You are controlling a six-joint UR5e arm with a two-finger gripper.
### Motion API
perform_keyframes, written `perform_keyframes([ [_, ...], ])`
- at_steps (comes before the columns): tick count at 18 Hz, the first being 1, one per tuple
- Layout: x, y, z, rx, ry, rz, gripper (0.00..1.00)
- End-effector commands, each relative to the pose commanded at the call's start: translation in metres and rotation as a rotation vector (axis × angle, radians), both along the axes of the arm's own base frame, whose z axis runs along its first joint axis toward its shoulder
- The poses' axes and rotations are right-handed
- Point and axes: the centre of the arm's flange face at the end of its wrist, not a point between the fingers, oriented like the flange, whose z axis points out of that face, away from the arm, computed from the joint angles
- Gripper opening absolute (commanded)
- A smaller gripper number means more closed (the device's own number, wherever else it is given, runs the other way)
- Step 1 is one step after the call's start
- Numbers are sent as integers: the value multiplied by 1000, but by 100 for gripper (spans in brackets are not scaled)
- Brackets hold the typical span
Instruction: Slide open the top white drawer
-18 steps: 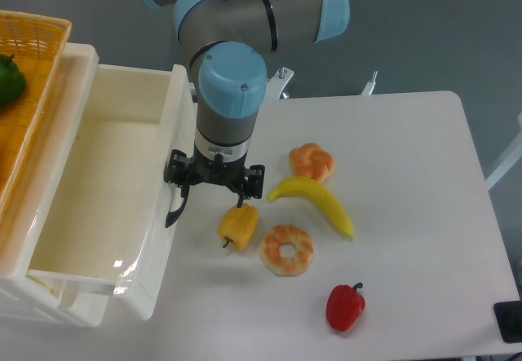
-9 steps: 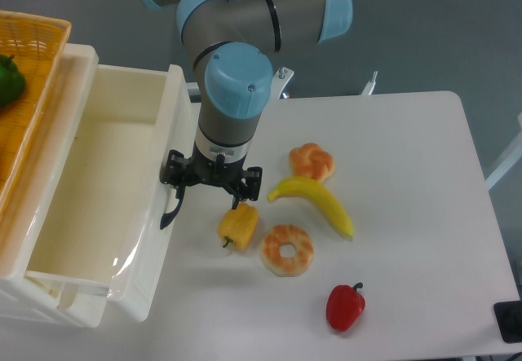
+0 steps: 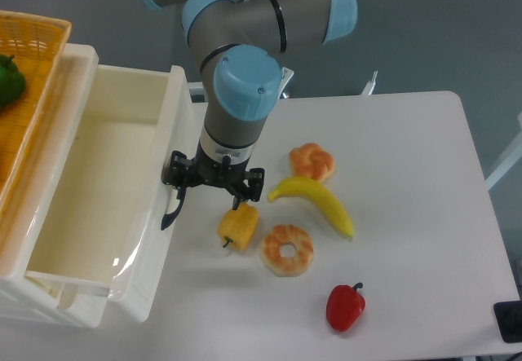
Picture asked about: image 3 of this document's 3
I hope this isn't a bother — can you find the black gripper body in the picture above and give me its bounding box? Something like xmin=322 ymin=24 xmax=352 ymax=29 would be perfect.
xmin=191 ymin=152 xmax=249 ymax=193

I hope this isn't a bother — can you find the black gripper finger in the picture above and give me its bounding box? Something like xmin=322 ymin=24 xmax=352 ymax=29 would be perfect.
xmin=226 ymin=168 xmax=265 ymax=210
xmin=161 ymin=150 xmax=204 ymax=200

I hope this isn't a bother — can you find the black top drawer handle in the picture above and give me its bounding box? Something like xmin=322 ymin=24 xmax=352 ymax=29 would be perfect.
xmin=161 ymin=188 xmax=187 ymax=231

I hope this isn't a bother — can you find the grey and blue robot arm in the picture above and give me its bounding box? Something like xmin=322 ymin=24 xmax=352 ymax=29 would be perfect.
xmin=142 ymin=0 xmax=358 ymax=203

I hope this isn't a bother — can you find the yellow bell pepper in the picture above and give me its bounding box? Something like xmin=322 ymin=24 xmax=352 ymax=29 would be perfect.
xmin=217 ymin=203 xmax=259 ymax=251

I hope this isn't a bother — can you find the yellow banana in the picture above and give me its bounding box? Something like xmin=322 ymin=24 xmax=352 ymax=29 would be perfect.
xmin=267 ymin=176 xmax=354 ymax=238

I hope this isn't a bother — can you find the knotted bread roll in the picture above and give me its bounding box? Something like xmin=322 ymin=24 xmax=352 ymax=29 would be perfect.
xmin=289 ymin=143 xmax=336 ymax=183

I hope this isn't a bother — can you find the red bell pepper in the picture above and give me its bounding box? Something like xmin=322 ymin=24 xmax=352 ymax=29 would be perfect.
xmin=325 ymin=282 xmax=365 ymax=332

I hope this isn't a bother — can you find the green bell pepper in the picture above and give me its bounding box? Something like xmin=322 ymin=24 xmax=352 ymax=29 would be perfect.
xmin=0 ymin=54 xmax=26 ymax=108

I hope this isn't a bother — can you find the yellow woven basket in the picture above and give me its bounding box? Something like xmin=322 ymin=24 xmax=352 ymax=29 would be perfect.
xmin=1 ymin=10 xmax=72 ymax=212

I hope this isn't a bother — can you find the black device at table edge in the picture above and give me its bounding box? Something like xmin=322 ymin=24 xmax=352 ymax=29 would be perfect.
xmin=493 ymin=301 xmax=522 ymax=343

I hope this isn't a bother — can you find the ring-shaped bread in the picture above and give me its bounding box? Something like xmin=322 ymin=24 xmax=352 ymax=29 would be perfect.
xmin=260 ymin=224 xmax=314 ymax=277

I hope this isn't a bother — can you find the white drawer cabinet frame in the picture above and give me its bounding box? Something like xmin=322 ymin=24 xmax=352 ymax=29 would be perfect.
xmin=1 ymin=44 xmax=99 ymax=324

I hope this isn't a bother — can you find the white frame at right edge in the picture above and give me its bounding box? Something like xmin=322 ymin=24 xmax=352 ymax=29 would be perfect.
xmin=485 ymin=113 xmax=522 ymax=191

